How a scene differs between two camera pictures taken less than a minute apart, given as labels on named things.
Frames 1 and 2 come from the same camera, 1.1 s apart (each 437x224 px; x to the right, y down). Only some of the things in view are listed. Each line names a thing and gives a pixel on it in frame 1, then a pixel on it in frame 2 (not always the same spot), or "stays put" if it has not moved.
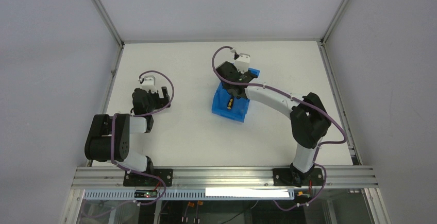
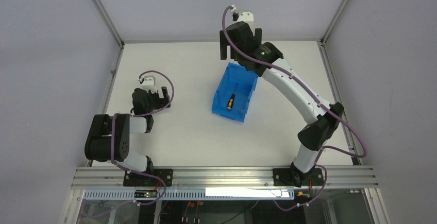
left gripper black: x=158 y=97 stays put
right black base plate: x=282 y=177 stays put
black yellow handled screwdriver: x=230 y=103 stays put
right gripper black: x=244 y=78 to x=224 y=45
